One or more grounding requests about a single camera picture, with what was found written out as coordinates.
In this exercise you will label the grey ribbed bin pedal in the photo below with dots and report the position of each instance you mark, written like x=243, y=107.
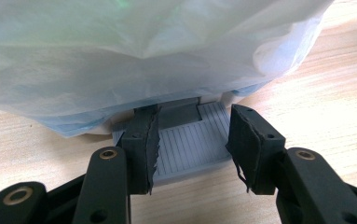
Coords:
x=188, y=146

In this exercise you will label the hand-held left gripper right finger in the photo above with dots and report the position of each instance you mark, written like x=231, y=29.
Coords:
x=254, y=155

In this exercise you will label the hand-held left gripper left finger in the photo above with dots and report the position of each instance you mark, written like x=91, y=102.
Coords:
x=140, y=155

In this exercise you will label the white plastic bin liner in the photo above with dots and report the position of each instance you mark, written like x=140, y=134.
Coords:
x=129, y=49

